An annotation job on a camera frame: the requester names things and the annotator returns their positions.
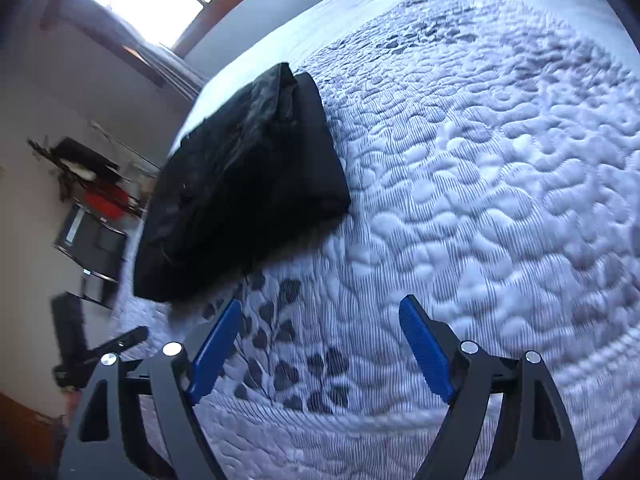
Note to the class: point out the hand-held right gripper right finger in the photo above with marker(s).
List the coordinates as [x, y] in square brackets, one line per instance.
[427, 347]

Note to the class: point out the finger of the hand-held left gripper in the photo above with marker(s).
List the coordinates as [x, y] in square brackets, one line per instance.
[120, 341]

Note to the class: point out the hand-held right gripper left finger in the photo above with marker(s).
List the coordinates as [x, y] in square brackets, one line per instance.
[215, 355]

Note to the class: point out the black pants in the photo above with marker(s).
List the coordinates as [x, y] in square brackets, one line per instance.
[240, 200]

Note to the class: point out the cluttered rack with red item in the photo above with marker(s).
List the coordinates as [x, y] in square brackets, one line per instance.
[92, 245]

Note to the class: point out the red bag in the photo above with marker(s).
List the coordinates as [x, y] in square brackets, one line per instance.
[105, 201]

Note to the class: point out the grey patterned bed quilt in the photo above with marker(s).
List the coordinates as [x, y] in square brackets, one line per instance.
[475, 185]

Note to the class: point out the light grey bed sheet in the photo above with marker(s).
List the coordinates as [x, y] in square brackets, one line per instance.
[280, 40]

